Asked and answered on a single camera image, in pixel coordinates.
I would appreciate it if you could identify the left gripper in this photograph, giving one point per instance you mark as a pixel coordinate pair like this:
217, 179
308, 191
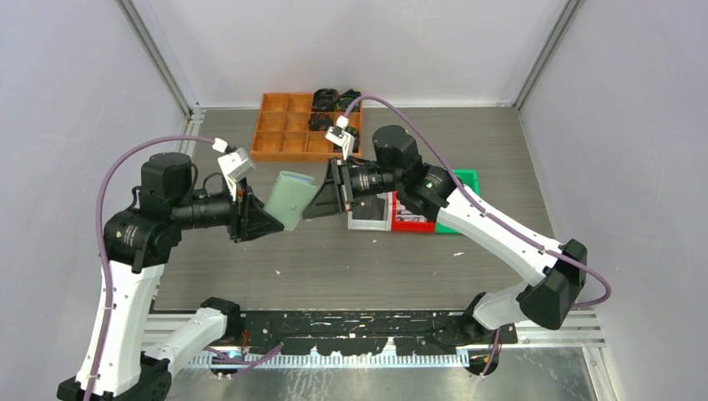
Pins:
249, 217

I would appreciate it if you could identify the black rolled item back left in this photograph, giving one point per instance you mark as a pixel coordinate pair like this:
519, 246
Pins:
324, 100

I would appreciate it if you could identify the black rolled item back right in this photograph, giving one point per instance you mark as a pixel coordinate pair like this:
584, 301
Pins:
346, 98

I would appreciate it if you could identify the black item in white bin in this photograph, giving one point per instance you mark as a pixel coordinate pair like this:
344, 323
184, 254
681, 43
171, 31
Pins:
370, 209

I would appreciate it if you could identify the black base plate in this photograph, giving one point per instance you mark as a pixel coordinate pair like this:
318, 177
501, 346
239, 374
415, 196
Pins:
352, 333

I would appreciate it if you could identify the orange compartment tray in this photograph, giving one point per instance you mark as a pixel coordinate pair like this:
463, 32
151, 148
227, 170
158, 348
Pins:
282, 134

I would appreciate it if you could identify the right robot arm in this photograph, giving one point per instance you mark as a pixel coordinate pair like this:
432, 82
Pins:
551, 279

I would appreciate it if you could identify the black rolled item front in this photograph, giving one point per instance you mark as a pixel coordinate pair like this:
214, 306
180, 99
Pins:
345, 141

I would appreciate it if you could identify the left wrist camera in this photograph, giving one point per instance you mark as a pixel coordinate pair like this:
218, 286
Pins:
235, 164

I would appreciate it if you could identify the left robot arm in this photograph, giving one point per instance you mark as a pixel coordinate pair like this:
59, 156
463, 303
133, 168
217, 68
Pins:
136, 245

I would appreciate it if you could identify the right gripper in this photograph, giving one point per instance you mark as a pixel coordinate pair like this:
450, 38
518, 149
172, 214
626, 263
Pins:
327, 200

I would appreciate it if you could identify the black rolled item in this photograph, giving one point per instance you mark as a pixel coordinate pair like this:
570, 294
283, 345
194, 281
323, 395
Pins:
345, 141
346, 98
324, 100
320, 121

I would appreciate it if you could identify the white bin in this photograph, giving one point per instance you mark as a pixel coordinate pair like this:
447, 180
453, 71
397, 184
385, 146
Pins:
386, 225

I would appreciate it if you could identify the black rolled item middle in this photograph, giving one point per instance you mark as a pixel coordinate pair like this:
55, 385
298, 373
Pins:
320, 121

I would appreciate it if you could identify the green bin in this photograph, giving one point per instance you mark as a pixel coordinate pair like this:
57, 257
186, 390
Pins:
470, 179

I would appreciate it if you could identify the red bin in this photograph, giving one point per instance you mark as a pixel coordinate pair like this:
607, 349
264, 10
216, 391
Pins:
405, 221

